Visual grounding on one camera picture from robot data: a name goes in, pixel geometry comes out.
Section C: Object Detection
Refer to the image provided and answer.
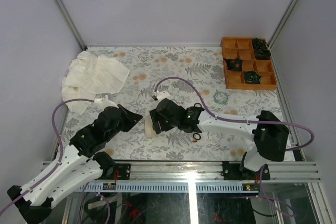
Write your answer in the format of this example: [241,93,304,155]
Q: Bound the black fabric flower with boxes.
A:
[252,38,268,49]
[254,48,271,60]

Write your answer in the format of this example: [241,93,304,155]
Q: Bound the black flower orange dots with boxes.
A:
[224,58,243,72]

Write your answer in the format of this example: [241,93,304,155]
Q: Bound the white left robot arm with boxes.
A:
[7,104,143,223]

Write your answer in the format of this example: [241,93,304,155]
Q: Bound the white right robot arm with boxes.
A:
[145,98,289,180]

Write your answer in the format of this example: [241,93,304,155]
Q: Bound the crumpled white cloth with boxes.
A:
[61,51,130,115]

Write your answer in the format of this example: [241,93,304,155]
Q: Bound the black fabric flower top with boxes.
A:
[252,38,268,49]

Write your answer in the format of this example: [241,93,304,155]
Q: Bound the aluminium front rail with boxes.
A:
[116,160,321,183]

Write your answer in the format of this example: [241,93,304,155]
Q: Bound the beige round jewelry case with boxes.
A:
[144,115,156,138]

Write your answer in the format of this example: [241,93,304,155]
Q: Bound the wooden compartment tray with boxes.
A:
[221,37,277,91]

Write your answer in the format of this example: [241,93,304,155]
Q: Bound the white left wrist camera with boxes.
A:
[93,95,117,109]

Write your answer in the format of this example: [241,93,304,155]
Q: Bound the green beaded bracelet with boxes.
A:
[213,91,228,104]

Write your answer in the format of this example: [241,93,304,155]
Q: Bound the black flower yellow green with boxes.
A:
[243,70,262,84]

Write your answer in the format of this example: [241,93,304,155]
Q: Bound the floral patterned table mat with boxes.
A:
[87,47,282,161]

